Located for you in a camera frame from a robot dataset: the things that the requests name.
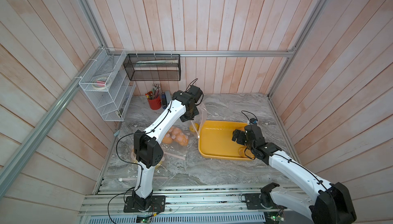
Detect blue black stapler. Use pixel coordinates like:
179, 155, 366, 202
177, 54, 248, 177
161, 92, 167, 109

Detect yellow plastic tray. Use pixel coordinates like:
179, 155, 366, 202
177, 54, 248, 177
199, 120, 254, 161

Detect white wire shelf rack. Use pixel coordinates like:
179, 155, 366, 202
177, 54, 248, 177
79, 48, 135, 122

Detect red pen cup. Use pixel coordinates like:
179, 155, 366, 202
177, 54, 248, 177
147, 97, 162, 110

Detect tape roll on shelf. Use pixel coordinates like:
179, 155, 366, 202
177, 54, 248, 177
92, 76, 112, 91

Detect clear zipper bag pink dots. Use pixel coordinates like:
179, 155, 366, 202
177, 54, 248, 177
189, 104, 207, 139

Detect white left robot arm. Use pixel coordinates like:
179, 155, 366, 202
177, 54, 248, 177
134, 85, 203, 200

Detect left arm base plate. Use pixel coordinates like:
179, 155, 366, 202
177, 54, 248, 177
123, 194, 166, 213

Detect clear zipper bag pink zip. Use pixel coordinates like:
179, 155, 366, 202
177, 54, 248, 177
118, 150, 173, 185

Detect black mesh wall basket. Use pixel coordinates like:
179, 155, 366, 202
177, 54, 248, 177
123, 54, 181, 81

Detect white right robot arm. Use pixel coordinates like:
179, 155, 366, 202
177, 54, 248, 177
232, 124, 357, 224

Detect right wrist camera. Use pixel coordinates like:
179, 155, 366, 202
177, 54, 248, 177
248, 118, 258, 125

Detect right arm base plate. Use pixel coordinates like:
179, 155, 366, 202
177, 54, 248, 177
240, 183, 285, 210

